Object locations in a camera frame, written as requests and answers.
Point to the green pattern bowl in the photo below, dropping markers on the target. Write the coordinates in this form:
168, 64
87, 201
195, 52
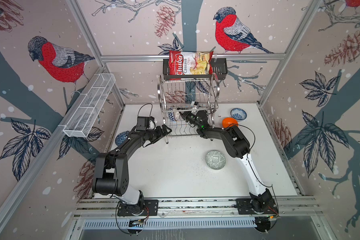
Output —
215, 160

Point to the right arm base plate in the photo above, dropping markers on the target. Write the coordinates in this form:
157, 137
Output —
247, 206

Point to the blue floral small bowl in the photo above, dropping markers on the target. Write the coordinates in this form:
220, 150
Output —
238, 114

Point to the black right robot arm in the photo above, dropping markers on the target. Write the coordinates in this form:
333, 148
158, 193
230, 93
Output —
238, 147

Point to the dark red pattern bowl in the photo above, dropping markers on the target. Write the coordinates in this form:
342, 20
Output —
177, 116

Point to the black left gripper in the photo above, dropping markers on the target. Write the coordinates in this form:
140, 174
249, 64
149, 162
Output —
160, 134

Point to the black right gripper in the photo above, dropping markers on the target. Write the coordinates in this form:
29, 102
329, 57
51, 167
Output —
183, 116

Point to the aluminium frame corner post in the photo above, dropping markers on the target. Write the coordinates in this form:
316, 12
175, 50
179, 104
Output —
87, 34

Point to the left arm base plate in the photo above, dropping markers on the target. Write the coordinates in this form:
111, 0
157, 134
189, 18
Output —
138, 207

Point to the red cassava chips bag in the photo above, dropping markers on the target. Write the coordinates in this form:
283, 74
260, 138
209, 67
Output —
183, 59

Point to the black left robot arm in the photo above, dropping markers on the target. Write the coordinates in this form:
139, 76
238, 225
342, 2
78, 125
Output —
111, 175

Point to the plain orange bowl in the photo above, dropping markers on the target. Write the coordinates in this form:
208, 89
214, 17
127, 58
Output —
229, 122

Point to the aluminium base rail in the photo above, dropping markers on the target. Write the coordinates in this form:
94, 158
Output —
176, 213

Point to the white mesh wall shelf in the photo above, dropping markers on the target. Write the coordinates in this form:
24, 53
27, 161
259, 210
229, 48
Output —
87, 112

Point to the steel two-tier dish rack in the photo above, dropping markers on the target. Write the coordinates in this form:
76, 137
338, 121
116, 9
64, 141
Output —
190, 94

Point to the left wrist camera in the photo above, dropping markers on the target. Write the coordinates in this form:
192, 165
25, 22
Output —
145, 123

